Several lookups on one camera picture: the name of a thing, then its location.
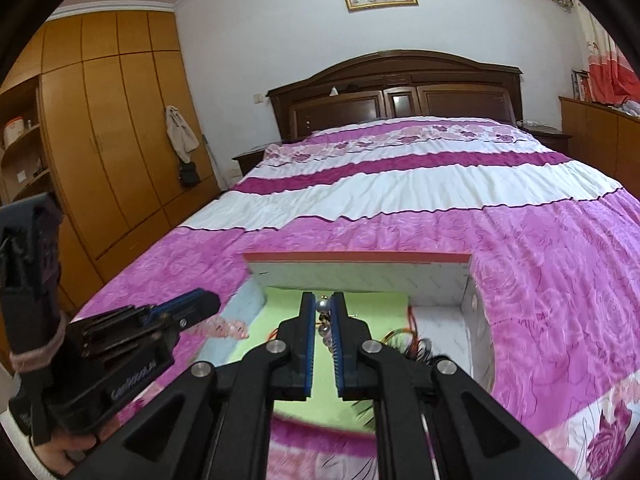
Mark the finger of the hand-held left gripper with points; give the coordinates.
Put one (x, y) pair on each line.
(307, 350)
(341, 350)

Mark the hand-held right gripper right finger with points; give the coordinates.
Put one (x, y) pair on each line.
(197, 312)

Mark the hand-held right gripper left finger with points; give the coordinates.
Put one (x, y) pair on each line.
(175, 302)

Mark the pink flower hair clip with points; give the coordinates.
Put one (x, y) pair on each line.
(227, 329)

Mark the pink cardboard box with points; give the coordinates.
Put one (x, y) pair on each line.
(360, 275)

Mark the person's left hand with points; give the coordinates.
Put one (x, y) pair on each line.
(65, 455)

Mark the green box liner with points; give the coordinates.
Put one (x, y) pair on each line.
(285, 305)

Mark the black hanging bag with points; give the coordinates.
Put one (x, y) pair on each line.
(189, 174)

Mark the dark wooden nightstand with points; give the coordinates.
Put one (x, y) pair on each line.
(547, 137)
(250, 160)

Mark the hanging beige cloth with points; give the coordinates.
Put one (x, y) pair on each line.
(181, 132)

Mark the wooden wardrobe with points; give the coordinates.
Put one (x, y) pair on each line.
(115, 135)

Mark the white container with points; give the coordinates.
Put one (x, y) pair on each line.
(15, 132)

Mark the dark wooden headboard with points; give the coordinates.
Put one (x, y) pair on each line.
(400, 90)

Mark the low wooden cabinet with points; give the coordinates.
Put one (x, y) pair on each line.
(600, 135)

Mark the row of books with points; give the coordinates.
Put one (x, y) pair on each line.
(580, 86)

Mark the white and red curtain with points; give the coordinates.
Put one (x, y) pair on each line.
(612, 70)

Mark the wall switch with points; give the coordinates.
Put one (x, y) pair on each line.
(258, 98)

